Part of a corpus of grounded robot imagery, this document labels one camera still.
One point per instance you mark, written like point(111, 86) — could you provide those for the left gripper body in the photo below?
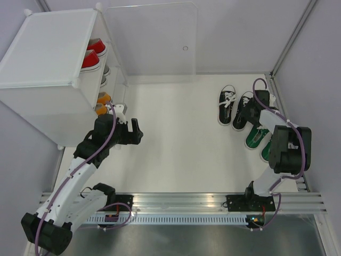
point(122, 136)

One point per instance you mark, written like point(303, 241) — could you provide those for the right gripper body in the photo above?
point(246, 113)

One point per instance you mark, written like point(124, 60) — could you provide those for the black sneaker back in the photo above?
point(239, 121)

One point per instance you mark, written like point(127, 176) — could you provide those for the black sneaker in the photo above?
point(239, 121)
point(226, 100)

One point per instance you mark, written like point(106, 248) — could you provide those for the green sneaker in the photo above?
point(255, 137)
point(266, 152)

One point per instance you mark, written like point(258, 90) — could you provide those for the orange sneaker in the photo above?
point(103, 98)
point(100, 109)

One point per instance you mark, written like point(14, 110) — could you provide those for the grey sneaker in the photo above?
point(103, 81)
point(106, 70)

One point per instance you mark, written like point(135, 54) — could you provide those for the red sneaker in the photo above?
point(91, 61)
point(97, 45)

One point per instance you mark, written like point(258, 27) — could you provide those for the transparent cabinet door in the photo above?
point(156, 42)

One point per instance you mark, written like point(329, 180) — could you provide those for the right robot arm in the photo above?
point(289, 154)

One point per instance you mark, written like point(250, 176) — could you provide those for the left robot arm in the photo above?
point(53, 224)

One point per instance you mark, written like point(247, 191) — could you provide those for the white plastic shoe cabinet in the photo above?
point(40, 73)

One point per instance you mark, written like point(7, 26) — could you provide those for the black sneaker front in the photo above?
point(226, 100)

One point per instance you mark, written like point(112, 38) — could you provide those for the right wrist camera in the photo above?
point(272, 100)

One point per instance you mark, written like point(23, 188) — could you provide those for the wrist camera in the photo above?
point(272, 100)
point(119, 111)

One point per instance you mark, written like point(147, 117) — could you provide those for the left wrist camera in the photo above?
point(119, 111)

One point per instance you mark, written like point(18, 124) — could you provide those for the white slotted cable duct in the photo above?
point(168, 219)

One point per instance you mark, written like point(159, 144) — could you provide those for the aluminium corner frame right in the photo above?
point(272, 75)

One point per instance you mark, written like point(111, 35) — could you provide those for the aluminium corner frame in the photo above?
point(43, 5)
point(272, 75)

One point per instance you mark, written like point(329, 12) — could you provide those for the aluminium mounting rail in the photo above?
point(214, 203)

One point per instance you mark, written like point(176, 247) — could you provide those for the aluminium corner frame left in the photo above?
point(43, 5)

